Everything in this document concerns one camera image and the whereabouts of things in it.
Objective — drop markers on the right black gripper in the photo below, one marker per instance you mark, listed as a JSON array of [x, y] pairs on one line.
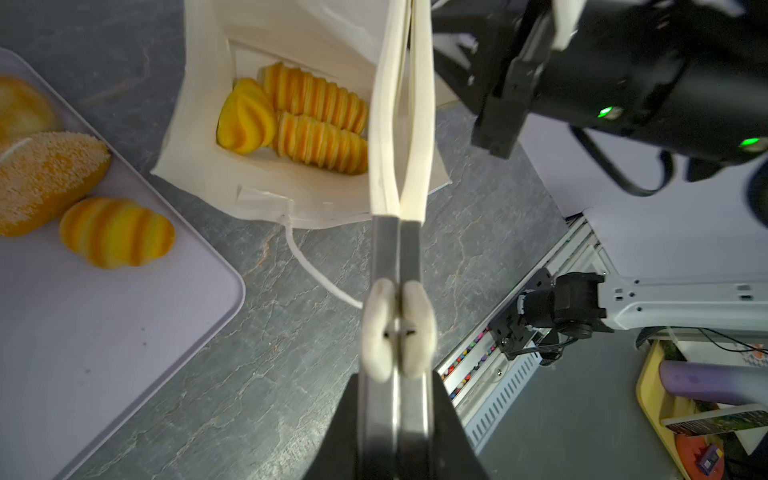
[[513, 41]]

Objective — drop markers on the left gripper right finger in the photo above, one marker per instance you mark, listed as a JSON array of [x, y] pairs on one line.
[[453, 457]]

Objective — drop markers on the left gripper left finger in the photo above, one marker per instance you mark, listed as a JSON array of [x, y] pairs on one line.
[[337, 456]]

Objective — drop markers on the cream and steel tongs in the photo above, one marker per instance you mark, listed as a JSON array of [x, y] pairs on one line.
[[395, 420]]

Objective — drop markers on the long ridged fake bread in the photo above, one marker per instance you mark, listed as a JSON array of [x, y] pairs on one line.
[[301, 93]]

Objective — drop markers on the printed paper gift bag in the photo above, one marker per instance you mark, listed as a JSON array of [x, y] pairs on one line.
[[379, 49]]

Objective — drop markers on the lavender plastic tray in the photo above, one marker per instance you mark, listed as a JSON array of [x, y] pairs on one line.
[[83, 348]]

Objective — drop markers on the yellow striped fake bread roll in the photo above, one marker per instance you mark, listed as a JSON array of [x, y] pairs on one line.
[[112, 233]]

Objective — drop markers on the sesame fake bread roll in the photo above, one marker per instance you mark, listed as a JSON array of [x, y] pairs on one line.
[[44, 173]]

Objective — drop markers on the orange fake croissant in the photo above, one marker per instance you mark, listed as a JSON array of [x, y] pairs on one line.
[[24, 110]]

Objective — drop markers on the yellow twisted fake bread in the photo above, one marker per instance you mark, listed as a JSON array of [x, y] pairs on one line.
[[247, 121]]

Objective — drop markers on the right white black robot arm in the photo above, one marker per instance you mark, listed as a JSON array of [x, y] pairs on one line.
[[686, 78]]

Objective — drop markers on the yellow shelf with clutter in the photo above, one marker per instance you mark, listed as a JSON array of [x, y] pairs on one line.
[[691, 397]]

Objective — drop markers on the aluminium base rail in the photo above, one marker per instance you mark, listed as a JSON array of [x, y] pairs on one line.
[[481, 382]]

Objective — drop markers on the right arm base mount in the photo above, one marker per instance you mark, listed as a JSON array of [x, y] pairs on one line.
[[548, 315]]

